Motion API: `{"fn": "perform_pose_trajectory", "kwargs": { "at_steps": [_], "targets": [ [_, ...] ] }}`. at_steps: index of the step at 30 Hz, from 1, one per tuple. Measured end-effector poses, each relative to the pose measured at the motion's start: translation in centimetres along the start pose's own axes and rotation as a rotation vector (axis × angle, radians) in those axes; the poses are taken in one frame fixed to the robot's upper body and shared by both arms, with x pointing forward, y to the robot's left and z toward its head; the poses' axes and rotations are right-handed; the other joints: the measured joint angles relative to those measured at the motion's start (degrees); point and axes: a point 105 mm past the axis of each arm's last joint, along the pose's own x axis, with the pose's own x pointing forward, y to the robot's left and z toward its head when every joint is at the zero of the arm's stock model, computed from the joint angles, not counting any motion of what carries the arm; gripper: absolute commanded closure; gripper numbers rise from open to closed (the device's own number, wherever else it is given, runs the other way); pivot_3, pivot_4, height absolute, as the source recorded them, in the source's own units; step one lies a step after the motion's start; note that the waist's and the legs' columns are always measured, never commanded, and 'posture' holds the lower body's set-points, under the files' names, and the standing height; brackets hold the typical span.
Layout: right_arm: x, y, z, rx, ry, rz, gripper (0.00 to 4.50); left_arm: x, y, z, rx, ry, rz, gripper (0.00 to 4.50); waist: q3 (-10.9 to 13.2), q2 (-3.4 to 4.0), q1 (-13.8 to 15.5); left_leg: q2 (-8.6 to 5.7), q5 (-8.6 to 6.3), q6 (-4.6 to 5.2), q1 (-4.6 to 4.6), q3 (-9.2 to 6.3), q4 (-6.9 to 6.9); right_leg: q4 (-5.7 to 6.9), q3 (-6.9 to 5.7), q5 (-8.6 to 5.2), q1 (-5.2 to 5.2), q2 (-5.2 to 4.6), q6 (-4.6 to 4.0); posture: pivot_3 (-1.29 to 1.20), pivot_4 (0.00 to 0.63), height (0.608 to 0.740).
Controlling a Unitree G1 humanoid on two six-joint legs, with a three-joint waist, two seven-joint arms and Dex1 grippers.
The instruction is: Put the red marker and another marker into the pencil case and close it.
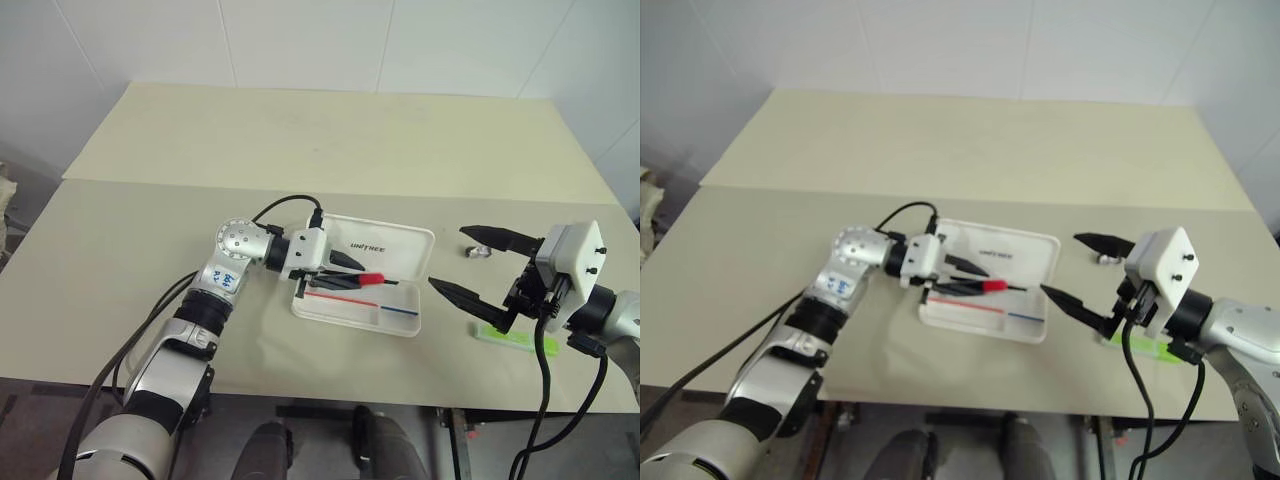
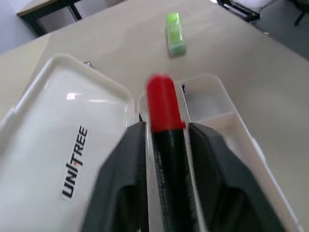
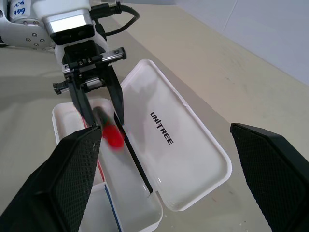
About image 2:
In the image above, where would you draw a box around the white plastic pencil case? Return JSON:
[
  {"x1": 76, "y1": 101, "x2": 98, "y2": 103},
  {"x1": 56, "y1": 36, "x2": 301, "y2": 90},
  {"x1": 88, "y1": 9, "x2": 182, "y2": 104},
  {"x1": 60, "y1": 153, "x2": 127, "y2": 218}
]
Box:
[{"x1": 0, "y1": 54, "x2": 303, "y2": 232}]

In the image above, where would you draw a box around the green eraser in sleeve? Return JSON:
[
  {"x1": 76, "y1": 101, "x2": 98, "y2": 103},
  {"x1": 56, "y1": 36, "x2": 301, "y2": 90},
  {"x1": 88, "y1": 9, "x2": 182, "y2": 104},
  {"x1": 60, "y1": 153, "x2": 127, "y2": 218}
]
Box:
[{"x1": 166, "y1": 12, "x2": 188, "y2": 57}]

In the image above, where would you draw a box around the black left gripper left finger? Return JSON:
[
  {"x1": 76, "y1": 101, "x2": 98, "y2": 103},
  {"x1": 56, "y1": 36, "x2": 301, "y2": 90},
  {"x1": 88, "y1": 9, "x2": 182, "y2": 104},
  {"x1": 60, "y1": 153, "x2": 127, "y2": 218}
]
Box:
[{"x1": 81, "y1": 121, "x2": 148, "y2": 232}]

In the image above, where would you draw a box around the black chair base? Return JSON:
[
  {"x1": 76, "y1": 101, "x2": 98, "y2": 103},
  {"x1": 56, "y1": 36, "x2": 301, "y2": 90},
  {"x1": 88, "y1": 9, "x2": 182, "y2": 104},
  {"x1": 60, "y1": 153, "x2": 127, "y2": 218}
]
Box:
[{"x1": 216, "y1": 0, "x2": 261, "y2": 23}]

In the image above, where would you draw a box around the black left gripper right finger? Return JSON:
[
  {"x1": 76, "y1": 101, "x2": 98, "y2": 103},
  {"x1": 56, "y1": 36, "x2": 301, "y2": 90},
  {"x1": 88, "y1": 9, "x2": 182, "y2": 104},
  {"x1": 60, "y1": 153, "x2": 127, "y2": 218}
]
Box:
[{"x1": 187, "y1": 122, "x2": 286, "y2": 232}]

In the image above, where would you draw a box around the black framed side table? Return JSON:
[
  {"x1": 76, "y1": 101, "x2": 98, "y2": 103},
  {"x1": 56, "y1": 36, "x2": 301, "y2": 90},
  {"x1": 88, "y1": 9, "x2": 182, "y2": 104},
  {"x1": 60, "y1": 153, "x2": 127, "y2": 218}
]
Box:
[{"x1": 16, "y1": 0, "x2": 126, "y2": 37}]

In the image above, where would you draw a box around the red capped black marker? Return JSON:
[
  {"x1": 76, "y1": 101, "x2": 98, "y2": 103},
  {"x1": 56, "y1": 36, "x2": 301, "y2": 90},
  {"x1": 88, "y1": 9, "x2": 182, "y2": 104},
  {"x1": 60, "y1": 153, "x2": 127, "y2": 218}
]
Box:
[{"x1": 146, "y1": 73, "x2": 201, "y2": 232}]

